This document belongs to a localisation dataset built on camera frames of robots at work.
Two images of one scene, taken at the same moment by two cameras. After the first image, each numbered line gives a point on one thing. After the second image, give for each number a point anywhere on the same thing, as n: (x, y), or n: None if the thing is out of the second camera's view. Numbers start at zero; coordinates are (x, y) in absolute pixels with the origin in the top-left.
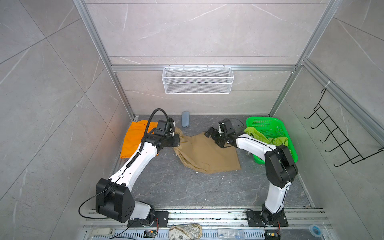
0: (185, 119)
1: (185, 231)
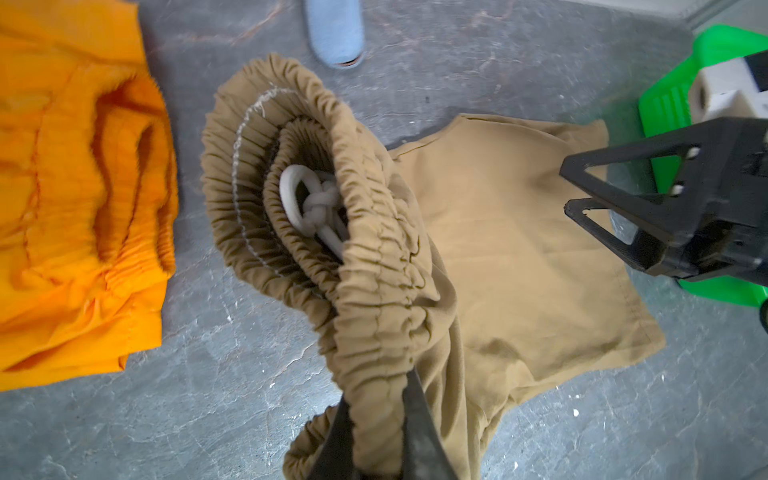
0: (336, 31)
1: None
